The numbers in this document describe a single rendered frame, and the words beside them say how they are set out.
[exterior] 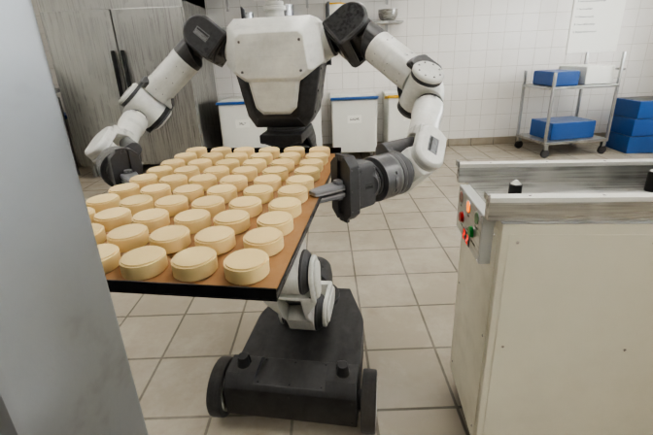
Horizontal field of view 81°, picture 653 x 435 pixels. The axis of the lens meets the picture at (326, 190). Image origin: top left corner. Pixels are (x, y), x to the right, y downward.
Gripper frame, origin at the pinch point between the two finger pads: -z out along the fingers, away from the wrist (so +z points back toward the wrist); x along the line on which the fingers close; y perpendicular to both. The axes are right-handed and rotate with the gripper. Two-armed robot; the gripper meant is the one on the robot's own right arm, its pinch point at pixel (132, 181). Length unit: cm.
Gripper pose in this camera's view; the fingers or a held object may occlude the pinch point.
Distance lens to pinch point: 88.1
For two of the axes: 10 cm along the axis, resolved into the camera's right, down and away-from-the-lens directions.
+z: -6.0, -2.5, 7.6
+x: -0.3, -9.4, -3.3
